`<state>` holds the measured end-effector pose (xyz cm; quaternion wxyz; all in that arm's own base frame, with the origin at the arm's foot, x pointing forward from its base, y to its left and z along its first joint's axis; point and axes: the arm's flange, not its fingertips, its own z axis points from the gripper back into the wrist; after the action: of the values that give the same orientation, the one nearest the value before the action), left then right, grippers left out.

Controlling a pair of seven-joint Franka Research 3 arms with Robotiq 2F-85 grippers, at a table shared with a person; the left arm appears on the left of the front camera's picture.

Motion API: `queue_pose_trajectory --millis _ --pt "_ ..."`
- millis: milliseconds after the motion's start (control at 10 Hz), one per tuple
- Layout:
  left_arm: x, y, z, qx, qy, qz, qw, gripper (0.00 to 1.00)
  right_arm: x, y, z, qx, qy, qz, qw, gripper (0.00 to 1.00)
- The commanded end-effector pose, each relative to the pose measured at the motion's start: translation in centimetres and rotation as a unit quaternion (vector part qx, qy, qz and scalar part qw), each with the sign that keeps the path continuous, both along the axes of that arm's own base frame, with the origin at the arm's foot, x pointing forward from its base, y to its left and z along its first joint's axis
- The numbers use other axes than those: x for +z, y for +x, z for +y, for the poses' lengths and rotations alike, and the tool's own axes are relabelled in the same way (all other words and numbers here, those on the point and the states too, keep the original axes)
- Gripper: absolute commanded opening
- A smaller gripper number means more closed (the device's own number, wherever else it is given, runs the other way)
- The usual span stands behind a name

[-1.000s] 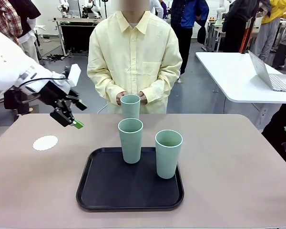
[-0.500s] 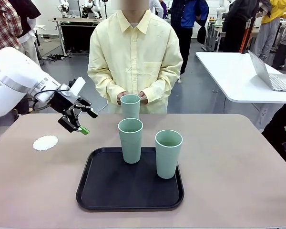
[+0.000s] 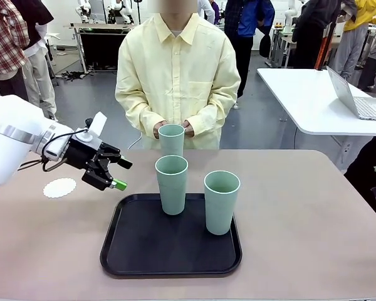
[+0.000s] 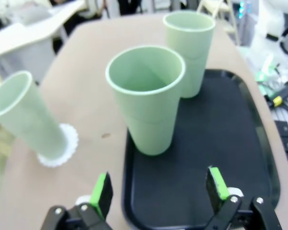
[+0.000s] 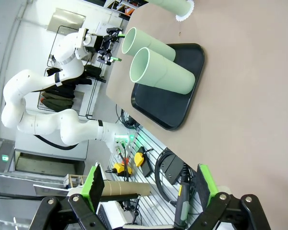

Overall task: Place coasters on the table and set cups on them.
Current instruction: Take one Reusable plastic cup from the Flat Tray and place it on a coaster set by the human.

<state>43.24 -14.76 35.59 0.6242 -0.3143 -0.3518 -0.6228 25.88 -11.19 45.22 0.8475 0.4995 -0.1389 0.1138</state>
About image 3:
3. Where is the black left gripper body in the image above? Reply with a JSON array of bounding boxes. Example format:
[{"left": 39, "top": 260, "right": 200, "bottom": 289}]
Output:
[{"left": 64, "top": 144, "right": 107, "bottom": 172}]

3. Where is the white scalloped paper coaster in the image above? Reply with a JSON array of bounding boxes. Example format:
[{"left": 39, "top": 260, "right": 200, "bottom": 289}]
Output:
[{"left": 43, "top": 177, "right": 77, "bottom": 199}]

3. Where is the mint green cup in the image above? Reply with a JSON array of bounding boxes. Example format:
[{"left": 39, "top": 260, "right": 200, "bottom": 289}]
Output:
[
  {"left": 204, "top": 170, "right": 241, "bottom": 236},
  {"left": 154, "top": 154, "right": 189, "bottom": 216},
  {"left": 158, "top": 124, "right": 186, "bottom": 158}
]

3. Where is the person's left forearm yellow sleeve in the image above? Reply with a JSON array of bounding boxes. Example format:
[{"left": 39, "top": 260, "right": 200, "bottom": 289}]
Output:
[{"left": 187, "top": 90, "right": 241, "bottom": 139}]

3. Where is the person's right forearm yellow sleeve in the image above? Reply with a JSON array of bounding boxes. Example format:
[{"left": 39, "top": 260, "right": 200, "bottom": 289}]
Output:
[{"left": 115, "top": 90, "right": 159, "bottom": 139}]

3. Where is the person's right hand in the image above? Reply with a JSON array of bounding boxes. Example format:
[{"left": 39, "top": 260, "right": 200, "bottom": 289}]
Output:
[{"left": 152, "top": 120, "right": 169, "bottom": 140}]

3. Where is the person's left hand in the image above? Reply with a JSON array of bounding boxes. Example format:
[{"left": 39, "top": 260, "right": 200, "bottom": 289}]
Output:
[{"left": 183, "top": 120, "right": 196, "bottom": 138}]

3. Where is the black clutter on floor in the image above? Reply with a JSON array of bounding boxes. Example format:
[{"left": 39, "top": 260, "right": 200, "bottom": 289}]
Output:
[{"left": 61, "top": 71, "right": 91, "bottom": 81}]

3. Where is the person in beige trousers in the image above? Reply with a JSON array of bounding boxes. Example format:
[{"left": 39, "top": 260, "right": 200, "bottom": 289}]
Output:
[{"left": 12, "top": 0, "right": 59, "bottom": 122}]

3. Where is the silver laptop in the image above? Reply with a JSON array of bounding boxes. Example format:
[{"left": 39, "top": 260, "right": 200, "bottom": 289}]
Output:
[{"left": 326, "top": 65, "right": 376, "bottom": 122}]

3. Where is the black plastic tray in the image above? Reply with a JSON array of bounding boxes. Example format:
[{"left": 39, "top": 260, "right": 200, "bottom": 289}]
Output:
[{"left": 99, "top": 193, "right": 243, "bottom": 279}]

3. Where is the black background desk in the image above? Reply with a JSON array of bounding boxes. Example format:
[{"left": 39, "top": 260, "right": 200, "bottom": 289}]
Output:
[{"left": 68, "top": 23, "right": 135, "bottom": 73}]

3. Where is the person in yellow shirt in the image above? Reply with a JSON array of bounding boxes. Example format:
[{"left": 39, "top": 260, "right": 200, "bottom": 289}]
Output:
[{"left": 114, "top": 3, "right": 241, "bottom": 151}]

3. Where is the white table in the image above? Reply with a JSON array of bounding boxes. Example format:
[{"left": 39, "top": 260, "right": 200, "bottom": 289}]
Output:
[{"left": 256, "top": 66, "right": 376, "bottom": 164}]

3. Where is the person in red plaid shirt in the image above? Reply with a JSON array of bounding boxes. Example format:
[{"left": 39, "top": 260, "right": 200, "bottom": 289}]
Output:
[{"left": 0, "top": 0, "right": 31, "bottom": 101}]

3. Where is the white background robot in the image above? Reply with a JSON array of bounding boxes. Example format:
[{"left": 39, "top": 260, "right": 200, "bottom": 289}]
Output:
[{"left": 108, "top": 0, "right": 134, "bottom": 24}]

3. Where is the person in yellow jacket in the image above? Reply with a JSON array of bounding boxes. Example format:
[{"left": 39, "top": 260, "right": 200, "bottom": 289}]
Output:
[{"left": 333, "top": 0, "right": 376, "bottom": 79}]

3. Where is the person in dark grey jacket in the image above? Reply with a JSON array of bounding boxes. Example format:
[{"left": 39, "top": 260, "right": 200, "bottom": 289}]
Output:
[{"left": 291, "top": 0, "right": 348, "bottom": 70}]

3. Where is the grey background desk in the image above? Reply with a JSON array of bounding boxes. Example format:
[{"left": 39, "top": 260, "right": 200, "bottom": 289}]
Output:
[{"left": 269, "top": 26, "right": 295, "bottom": 68}]

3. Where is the black bag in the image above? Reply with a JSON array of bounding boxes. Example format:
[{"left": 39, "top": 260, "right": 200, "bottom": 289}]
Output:
[{"left": 258, "top": 33, "right": 272, "bottom": 58}]

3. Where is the person in white shirt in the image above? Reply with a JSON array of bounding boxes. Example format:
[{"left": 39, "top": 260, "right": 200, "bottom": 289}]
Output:
[{"left": 196, "top": 0, "right": 216, "bottom": 18}]

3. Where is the person in blue jacket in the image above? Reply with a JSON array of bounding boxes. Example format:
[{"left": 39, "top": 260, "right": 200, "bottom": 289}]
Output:
[{"left": 224, "top": 0, "right": 276, "bottom": 109}]

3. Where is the white floor cable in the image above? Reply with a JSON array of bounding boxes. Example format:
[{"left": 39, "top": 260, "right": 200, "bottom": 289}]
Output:
[{"left": 127, "top": 133, "right": 144, "bottom": 151}]

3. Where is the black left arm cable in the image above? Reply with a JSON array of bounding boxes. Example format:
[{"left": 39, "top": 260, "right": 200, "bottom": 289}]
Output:
[{"left": 41, "top": 129, "right": 93, "bottom": 172}]

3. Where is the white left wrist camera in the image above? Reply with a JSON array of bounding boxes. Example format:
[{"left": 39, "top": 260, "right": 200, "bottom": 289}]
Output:
[{"left": 69, "top": 112, "right": 108, "bottom": 152}]

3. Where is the orange and black post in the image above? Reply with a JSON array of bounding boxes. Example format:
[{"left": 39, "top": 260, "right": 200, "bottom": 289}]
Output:
[{"left": 315, "top": 21, "right": 337, "bottom": 70}]

